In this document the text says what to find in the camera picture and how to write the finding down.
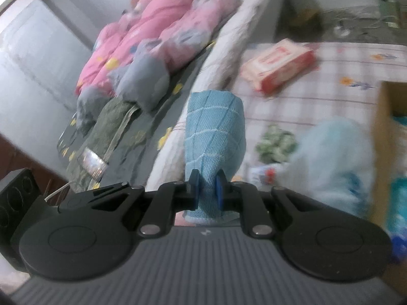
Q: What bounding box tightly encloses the light blue checked towel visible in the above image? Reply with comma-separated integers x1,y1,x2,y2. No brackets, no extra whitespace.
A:
183,90,246,225

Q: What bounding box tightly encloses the white frayed mattress pad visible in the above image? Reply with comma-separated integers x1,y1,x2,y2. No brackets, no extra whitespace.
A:
144,0,284,193

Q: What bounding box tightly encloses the dark green bed sheet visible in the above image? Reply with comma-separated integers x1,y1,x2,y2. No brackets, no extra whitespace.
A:
57,44,213,193

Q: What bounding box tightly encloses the green white knitted scrunchie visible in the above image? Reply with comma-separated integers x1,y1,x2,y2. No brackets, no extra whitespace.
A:
255,125,297,164

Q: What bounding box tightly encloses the black smartphone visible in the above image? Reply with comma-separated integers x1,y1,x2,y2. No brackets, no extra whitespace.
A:
77,147,108,182

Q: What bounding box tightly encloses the green patterned pillow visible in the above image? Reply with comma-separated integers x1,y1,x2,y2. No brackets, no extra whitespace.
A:
67,96,142,185

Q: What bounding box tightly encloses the white plastic bag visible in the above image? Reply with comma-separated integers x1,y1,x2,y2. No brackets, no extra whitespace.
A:
248,115,377,220

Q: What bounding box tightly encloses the red pink tissue pack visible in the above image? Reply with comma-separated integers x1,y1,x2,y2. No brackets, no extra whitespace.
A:
240,39,317,96

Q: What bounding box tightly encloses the plaid floral table cloth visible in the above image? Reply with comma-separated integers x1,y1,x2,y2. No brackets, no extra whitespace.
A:
229,42,406,180

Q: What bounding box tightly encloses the cardboard box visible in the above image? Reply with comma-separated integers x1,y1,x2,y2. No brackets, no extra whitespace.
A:
370,81,407,290

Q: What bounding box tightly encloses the pink grey quilt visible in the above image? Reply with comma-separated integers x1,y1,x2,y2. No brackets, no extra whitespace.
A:
75,0,239,134

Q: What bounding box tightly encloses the white cabinet door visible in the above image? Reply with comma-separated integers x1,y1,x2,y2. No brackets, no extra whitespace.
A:
1,0,90,176

